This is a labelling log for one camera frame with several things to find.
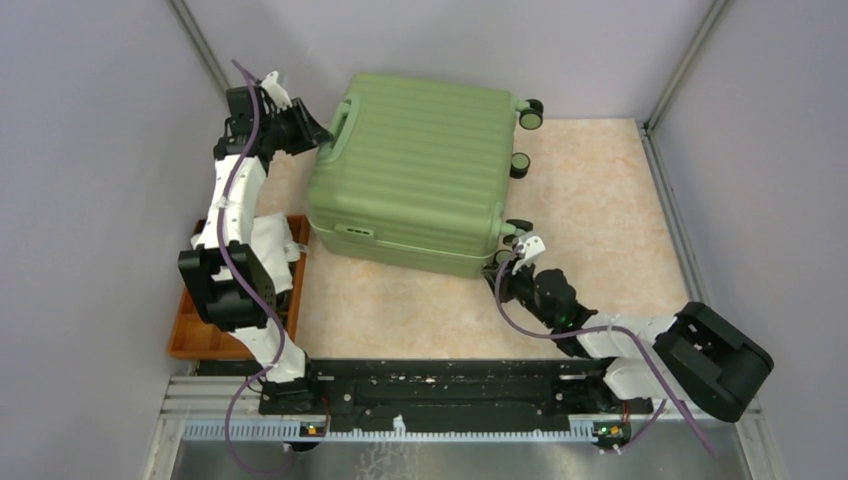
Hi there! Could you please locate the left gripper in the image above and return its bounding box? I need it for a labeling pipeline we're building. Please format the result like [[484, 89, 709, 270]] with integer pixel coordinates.
[[261, 96, 335, 156]]

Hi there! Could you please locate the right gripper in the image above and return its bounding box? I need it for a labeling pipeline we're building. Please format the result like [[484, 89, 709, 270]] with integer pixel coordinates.
[[481, 255, 557, 329]]

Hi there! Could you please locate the green suitcase blue lining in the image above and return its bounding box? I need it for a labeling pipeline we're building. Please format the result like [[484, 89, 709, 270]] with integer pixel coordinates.
[[305, 73, 544, 278]]

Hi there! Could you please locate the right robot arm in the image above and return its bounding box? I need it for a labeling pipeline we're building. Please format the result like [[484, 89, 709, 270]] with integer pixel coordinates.
[[483, 261, 775, 423]]

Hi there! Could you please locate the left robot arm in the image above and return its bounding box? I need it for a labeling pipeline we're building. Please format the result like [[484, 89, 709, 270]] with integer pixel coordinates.
[[177, 80, 332, 414]]

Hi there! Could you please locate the white fluffy towel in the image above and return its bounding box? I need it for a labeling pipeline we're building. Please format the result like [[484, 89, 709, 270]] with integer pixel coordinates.
[[178, 212, 301, 294]]

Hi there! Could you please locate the orange wooden tray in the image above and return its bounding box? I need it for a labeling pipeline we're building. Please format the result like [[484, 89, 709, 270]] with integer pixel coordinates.
[[168, 215, 310, 360]]

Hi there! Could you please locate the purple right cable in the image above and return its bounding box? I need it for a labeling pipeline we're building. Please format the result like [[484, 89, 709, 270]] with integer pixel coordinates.
[[493, 251, 720, 458]]

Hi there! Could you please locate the purple cable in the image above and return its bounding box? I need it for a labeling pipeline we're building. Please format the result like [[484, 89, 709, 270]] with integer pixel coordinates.
[[217, 59, 296, 477], [493, 251, 720, 458]]

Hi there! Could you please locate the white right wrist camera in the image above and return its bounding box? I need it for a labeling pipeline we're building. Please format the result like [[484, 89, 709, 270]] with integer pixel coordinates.
[[511, 232, 546, 274]]

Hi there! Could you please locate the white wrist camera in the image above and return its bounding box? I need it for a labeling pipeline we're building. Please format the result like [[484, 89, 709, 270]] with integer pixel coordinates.
[[511, 232, 546, 274], [260, 70, 293, 111]]

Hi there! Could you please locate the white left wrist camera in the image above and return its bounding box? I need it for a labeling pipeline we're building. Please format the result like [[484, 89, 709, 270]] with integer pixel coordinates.
[[260, 70, 293, 111]]

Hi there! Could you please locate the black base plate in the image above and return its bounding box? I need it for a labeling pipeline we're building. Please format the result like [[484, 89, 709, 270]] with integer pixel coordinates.
[[259, 359, 653, 434]]

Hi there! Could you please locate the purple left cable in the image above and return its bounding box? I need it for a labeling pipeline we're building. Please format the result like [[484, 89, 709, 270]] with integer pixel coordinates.
[[217, 59, 296, 477]]

